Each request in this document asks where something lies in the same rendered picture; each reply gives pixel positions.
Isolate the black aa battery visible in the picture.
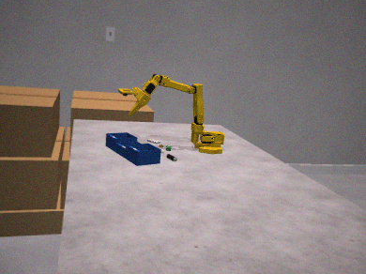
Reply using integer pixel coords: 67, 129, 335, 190
166, 154, 177, 161

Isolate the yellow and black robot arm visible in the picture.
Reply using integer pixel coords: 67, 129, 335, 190
143, 74, 223, 154

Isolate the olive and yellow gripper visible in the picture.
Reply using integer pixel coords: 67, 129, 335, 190
118, 87, 151, 116

